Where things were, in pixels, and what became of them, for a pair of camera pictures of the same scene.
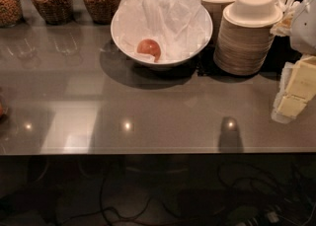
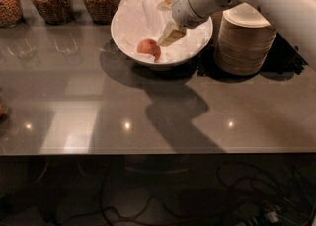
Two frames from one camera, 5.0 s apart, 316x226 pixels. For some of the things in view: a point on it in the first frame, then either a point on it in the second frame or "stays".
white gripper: [305, 29] to [182, 10]
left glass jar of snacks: [11, 5] stays
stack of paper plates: [246, 33] stays
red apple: [150, 46] stays
